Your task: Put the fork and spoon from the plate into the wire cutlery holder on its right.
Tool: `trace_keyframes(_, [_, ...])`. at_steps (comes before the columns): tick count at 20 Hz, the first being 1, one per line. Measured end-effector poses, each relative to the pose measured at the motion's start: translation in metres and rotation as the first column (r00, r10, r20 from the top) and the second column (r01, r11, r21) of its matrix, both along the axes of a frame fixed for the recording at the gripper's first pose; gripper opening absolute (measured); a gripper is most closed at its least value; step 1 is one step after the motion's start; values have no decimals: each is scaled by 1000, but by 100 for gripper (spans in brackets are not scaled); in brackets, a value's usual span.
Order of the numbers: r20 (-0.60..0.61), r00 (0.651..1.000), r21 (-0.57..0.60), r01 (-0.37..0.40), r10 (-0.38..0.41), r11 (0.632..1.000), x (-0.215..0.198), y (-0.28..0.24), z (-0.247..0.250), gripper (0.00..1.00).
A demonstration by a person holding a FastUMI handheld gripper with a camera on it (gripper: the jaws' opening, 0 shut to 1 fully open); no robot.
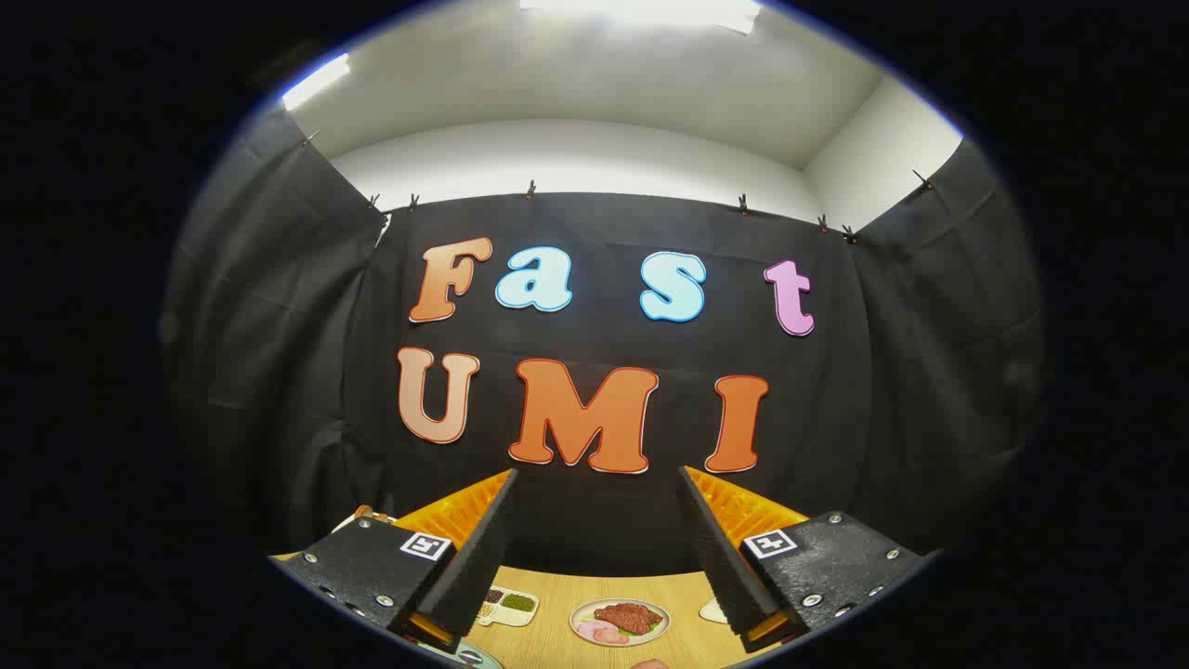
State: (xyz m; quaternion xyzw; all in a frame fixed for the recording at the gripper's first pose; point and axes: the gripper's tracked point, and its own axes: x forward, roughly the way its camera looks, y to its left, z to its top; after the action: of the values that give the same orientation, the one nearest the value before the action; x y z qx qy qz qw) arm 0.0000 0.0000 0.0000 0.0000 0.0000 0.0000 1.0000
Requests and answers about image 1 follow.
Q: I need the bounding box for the round beige food plate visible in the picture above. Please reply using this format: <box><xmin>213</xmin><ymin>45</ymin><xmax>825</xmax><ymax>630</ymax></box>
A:
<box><xmin>568</xmin><ymin>597</ymin><xmax>672</xmax><ymax>648</ymax></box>

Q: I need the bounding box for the brown meat steak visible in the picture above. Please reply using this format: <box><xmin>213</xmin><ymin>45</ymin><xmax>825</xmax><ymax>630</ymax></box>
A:
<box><xmin>594</xmin><ymin>602</ymin><xmax>663</xmax><ymax>636</ymax></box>

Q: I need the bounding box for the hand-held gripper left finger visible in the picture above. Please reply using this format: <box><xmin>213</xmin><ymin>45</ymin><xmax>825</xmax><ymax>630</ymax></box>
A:
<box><xmin>269</xmin><ymin>469</ymin><xmax>519</xmax><ymax>656</ymax></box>

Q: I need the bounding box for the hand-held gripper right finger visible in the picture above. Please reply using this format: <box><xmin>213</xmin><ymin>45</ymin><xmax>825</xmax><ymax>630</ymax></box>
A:
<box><xmin>676</xmin><ymin>465</ymin><xmax>939</xmax><ymax>656</ymax></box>

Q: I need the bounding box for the light teal plate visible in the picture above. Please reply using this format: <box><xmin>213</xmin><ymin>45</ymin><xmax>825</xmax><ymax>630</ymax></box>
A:
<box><xmin>418</xmin><ymin>639</ymin><xmax>504</xmax><ymax>669</ymax></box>

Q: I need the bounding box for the white divided dish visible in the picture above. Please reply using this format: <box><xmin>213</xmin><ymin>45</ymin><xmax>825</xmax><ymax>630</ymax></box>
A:
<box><xmin>476</xmin><ymin>585</ymin><xmax>540</xmax><ymax>628</ymax></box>

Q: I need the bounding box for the row of small cloth clips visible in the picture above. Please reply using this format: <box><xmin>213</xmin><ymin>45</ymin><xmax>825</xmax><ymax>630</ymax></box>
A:
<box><xmin>302</xmin><ymin>130</ymin><xmax>933</xmax><ymax>244</ymax></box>

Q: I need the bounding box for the white toaster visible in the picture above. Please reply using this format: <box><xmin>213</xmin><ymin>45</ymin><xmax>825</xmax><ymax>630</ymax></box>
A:
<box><xmin>330</xmin><ymin>511</ymin><xmax>399</xmax><ymax>535</ymax></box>

